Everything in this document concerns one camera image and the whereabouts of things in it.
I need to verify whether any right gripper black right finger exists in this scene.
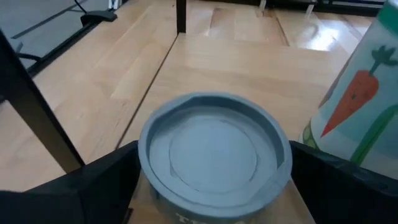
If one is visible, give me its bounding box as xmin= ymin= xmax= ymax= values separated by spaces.
xmin=290 ymin=140 xmax=398 ymax=224

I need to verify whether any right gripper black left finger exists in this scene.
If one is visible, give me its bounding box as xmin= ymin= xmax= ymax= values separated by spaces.
xmin=0 ymin=141 xmax=141 ymax=224

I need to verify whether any white vegetable print can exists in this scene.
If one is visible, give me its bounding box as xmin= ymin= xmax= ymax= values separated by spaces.
xmin=298 ymin=0 xmax=398 ymax=181

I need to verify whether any short teal can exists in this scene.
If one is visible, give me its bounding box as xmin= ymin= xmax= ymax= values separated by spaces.
xmin=137 ymin=91 xmax=293 ymax=224

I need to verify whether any black-framed wooden shelf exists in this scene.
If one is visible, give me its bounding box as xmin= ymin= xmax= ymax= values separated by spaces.
xmin=0 ymin=0 xmax=355 ymax=224

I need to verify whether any small black device with cable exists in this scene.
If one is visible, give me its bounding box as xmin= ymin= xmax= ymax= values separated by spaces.
xmin=80 ymin=10 xmax=118 ymax=28

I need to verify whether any thin black cable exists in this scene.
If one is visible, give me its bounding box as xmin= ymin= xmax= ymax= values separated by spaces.
xmin=73 ymin=0 xmax=90 ymax=15

